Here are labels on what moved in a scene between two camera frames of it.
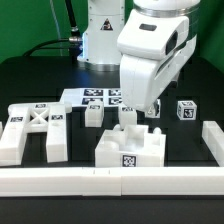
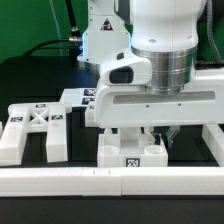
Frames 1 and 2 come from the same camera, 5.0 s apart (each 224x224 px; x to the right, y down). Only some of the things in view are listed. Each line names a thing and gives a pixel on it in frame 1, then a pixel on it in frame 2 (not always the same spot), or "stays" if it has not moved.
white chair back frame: (23, 118) stays
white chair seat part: (132, 147) stays
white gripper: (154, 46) -> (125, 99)
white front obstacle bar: (112, 181) stays
